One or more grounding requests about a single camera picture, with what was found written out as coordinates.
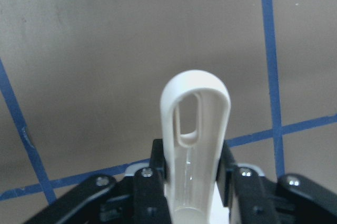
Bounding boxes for beige hand brush black bristles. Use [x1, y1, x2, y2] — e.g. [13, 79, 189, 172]
[160, 70, 231, 223]

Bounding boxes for brush left gripper black left finger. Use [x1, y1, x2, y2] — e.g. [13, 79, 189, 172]
[100, 138, 172, 224]

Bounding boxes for brush left gripper black right finger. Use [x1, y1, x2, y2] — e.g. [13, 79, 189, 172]
[216, 142, 279, 223]

